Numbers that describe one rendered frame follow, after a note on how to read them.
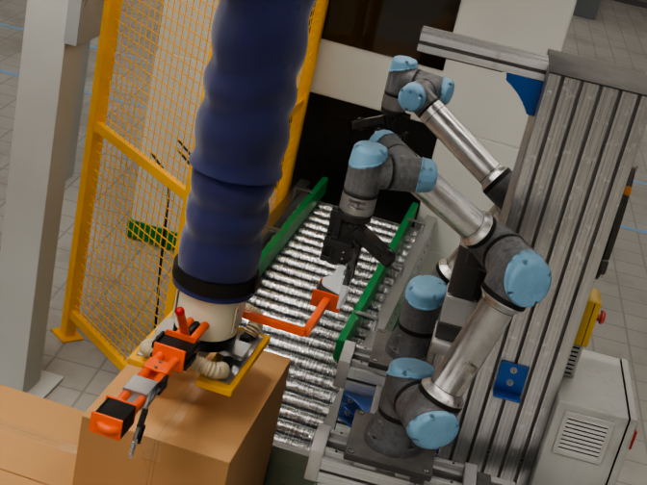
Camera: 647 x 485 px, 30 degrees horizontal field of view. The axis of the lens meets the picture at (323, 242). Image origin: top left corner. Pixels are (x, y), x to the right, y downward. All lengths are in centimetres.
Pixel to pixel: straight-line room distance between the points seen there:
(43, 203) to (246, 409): 154
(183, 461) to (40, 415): 86
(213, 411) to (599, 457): 101
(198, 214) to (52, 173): 155
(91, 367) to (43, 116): 125
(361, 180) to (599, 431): 102
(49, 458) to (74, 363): 156
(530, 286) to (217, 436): 92
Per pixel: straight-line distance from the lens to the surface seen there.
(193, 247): 302
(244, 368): 317
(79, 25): 422
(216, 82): 286
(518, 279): 270
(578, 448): 316
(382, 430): 301
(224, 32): 283
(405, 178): 252
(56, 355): 521
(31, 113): 440
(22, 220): 456
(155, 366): 286
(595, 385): 322
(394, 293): 491
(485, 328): 277
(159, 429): 310
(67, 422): 380
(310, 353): 443
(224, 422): 317
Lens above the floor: 265
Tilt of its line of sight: 23 degrees down
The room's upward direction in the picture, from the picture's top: 13 degrees clockwise
